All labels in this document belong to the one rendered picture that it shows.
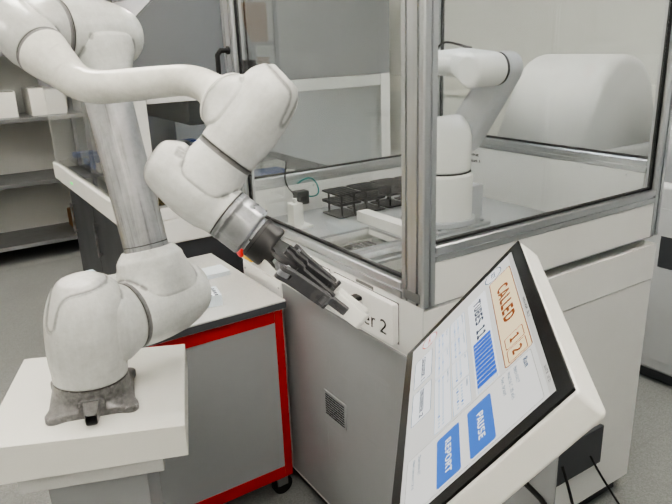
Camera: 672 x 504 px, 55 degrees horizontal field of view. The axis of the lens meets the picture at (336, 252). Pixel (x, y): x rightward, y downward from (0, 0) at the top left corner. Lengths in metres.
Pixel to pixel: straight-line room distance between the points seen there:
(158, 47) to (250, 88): 1.50
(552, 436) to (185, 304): 0.96
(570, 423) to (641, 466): 2.03
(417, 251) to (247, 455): 1.08
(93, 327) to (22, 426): 0.25
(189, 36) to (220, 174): 1.57
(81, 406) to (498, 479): 0.91
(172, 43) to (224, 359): 1.19
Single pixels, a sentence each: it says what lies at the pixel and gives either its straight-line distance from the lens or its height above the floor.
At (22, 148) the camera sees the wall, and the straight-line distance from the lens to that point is 5.86.
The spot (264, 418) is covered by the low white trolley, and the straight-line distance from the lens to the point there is 2.24.
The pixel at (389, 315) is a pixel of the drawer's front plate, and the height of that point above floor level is 0.90.
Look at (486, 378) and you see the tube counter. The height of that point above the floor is 1.11.
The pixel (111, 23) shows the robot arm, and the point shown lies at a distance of 1.52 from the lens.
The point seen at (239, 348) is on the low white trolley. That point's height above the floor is 0.63.
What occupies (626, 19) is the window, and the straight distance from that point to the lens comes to 1.94.
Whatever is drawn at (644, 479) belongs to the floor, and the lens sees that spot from 2.71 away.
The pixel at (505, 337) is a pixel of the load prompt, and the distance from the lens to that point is 0.94.
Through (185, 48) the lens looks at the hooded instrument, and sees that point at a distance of 2.57.
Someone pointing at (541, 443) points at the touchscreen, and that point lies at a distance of 0.76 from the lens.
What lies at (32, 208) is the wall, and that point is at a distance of 5.94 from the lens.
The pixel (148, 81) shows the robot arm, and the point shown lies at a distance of 1.20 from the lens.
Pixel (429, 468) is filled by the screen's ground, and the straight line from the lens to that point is 0.88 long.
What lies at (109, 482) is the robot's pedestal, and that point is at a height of 0.69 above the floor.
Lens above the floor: 1.55
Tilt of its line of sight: 18 degrees down
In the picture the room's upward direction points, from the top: 2 degrees counter-clockwise
